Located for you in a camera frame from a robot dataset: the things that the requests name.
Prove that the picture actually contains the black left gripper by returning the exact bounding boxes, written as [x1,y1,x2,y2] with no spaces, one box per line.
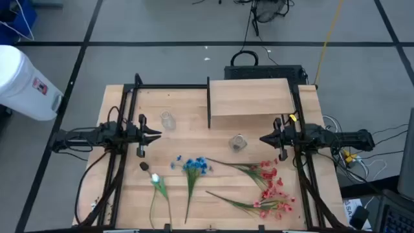
[125,113,162,159]

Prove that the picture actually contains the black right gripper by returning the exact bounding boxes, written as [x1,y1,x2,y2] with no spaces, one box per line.
[259,117,295,162]

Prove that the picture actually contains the clear glass bottle vase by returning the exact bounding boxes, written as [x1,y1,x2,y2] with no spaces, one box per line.
[160,111,177,131]

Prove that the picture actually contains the cut glass round vase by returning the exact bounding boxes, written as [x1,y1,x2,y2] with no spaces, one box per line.
[228,133,248,153]

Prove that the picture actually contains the artificial tulip stem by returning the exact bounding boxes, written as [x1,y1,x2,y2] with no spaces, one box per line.
[139,161,173,230]

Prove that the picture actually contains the blue artificial flower bunch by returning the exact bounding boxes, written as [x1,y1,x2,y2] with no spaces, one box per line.
[170,155,214,225]

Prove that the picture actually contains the wooden shelf with black posts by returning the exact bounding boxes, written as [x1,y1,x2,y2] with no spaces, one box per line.
[206,76,300,129]

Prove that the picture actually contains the black computer case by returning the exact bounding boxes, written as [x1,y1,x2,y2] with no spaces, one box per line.
[224,64,308,85]

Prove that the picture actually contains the white printed paper sheet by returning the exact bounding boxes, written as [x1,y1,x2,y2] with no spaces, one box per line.
[342,197,373,231]

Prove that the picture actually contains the small black box device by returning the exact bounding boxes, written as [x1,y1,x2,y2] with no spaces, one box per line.
[349,206,371,230]

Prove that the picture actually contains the black floor fan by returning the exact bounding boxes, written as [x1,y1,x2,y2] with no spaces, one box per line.
[250,0,294,37]

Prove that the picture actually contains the grey monitor back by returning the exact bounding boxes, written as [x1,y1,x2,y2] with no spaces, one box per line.
[397,107,414,201]

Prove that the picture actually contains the white trash bin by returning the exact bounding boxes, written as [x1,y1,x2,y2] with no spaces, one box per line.
[0,44,64,122]

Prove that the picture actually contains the dark laptop keyboard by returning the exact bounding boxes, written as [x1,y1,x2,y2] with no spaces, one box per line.
[375,189,414,233]

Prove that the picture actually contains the blue storage bin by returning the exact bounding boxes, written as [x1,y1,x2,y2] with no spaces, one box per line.
[0,0,38,45]

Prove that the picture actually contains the black metal table frame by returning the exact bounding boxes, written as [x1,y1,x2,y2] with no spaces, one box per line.
[77,72,349,231]

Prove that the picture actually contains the yellow cable connector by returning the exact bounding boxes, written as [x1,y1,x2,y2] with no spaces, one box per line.
[342,149,358,164]

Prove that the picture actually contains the black cable loop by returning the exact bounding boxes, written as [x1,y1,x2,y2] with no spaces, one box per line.
[230,50,259,67]

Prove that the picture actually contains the white cable bundle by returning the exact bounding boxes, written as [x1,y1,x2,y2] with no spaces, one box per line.
[322,115,388,182]

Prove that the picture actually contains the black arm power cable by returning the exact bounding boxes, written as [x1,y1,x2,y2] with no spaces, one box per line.
[74,150,111,226]

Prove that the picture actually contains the yellow cable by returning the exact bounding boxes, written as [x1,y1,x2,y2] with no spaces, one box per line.
[314,0,344,86]

